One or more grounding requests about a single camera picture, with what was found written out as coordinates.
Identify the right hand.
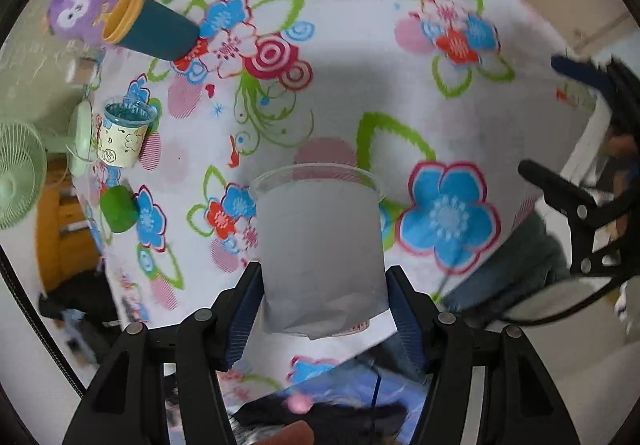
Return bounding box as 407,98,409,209
602,133,638,161

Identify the black jacket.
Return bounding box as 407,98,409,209
38,269,122,365

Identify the green desk fan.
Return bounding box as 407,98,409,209
1,100,96,231

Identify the white paper-wrapped plastic cup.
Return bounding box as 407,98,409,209
250,163,388,340

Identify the left hand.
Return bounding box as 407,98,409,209
257,421,314,445

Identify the small green cup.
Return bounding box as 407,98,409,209
100,185,139,234

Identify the green patterned wall board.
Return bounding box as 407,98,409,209
1,6,99,133

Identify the purple plush toy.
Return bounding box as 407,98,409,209
47,0,119,47

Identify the cotton swab container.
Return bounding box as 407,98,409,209
65,57,101,88

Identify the floral tablecloth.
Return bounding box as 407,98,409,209
75,0,606,327

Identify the cream cartoon paper cup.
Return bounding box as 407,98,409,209
98,100,157,168

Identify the teal cup with yellow rim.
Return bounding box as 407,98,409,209
102,0,200,61

